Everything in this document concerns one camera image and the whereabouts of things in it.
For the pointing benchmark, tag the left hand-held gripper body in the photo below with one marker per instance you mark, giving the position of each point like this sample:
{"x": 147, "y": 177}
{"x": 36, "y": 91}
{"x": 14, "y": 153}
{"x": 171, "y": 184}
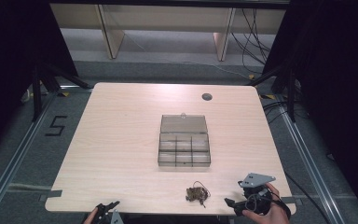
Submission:
{"x": 112, "y": 216}

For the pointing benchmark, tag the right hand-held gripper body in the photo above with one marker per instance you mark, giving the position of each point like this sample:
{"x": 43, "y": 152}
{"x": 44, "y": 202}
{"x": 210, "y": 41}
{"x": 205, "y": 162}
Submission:
{"x": 256, "y": 186}

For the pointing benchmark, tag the clear plastic compartment box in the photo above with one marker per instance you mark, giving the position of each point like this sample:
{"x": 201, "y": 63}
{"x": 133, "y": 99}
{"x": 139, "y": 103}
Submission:
{"x": 183, "y": 149}

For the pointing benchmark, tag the person's left hand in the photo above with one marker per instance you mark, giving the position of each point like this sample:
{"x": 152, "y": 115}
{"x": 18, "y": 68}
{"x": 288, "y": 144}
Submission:
{"x": 90, "y": 217}

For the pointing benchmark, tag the person's right hand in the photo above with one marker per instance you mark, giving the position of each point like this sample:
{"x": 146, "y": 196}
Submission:
{"x": 272, "y": 212}

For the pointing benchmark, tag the grey tape strip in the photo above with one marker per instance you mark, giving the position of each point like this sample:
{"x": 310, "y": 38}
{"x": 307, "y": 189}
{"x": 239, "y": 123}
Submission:
{"x": 54, "y": 193}
{"x": 289, "y": 200}

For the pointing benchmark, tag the yellow black tape piece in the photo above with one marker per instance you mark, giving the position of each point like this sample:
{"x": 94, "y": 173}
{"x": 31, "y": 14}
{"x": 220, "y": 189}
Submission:
{"x": 268, "y": 96}
{"x": 63, "y": 93}

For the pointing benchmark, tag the grey table grommet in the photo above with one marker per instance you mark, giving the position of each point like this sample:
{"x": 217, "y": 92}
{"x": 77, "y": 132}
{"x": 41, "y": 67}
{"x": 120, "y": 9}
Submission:
{"x": 207, "y": 96}

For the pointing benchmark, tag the black metal stand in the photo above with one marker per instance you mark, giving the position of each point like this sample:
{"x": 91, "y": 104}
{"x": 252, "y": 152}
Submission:
{"x": 290, "y": 90}
{"x": 37, "y": 93}

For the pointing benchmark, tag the small yellow tape piece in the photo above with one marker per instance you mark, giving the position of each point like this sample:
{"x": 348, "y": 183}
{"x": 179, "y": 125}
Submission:
{"x": 251, "y": 76}

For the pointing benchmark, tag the dark curtain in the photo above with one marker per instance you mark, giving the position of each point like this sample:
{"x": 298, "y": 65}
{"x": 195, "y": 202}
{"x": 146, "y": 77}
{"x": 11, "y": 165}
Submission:
{"x": 15, "y": 46}
{"x": 335, "y": 77}

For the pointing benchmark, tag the light wooden desk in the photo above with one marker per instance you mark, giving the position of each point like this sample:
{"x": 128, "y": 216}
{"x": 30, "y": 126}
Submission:
{"x": 167, "y": 18}

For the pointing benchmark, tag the aluminium floor rail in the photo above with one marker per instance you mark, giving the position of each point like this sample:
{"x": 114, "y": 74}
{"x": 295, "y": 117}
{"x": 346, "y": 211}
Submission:
{"x": 310, "y": 165}
{"x": 12, "y": 161}

